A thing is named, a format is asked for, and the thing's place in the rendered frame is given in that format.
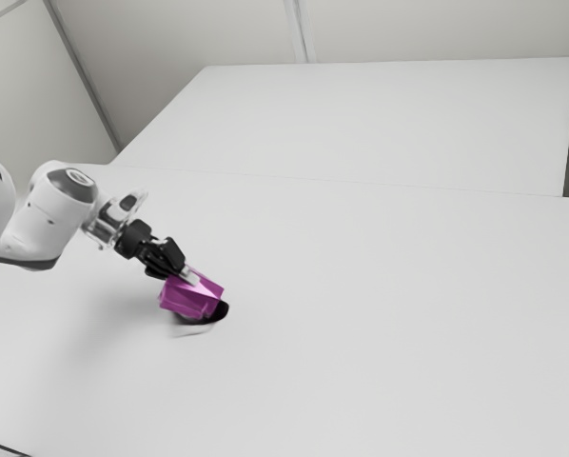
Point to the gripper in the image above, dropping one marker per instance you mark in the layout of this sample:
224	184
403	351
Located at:
133	238

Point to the magenta faceted mug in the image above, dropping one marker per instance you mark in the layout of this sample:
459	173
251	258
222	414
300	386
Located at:
191	297

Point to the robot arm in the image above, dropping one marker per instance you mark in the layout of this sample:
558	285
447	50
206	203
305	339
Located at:
51	209

